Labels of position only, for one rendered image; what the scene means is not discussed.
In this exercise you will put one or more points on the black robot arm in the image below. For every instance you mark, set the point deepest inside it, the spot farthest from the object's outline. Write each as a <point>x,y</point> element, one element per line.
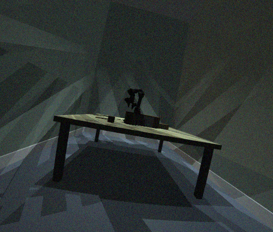
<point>140,94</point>

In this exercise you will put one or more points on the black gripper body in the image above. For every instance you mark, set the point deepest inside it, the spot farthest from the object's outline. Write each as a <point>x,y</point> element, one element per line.
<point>131,99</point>

